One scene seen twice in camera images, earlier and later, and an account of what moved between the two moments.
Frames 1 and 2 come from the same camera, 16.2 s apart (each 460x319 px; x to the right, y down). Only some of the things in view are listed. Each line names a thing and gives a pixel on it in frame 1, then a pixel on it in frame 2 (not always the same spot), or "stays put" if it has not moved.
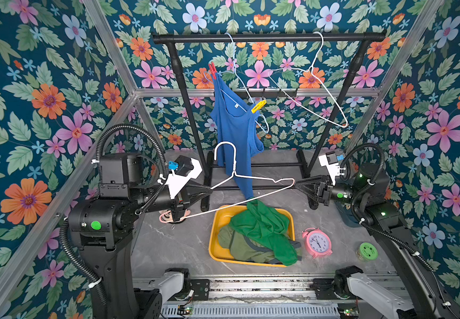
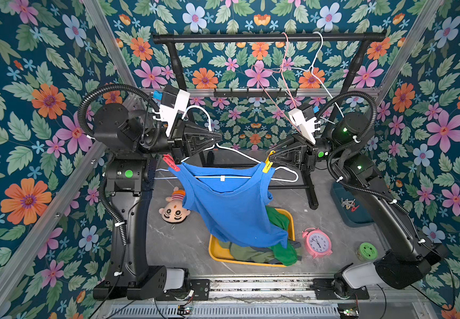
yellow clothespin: [258, 106] to [268, 163]
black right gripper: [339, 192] to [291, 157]
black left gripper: [182, 199] to [197, 143]
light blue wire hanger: [251, 108] to [216, 145]
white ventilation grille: [254, 311] stays put
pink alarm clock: [317, 243] stays put
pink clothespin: [213, 70] to [171, 162]
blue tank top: [237, 132] to [233, 204]
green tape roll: [367, 252] stays put
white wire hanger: [290, 181] to [282, 70]
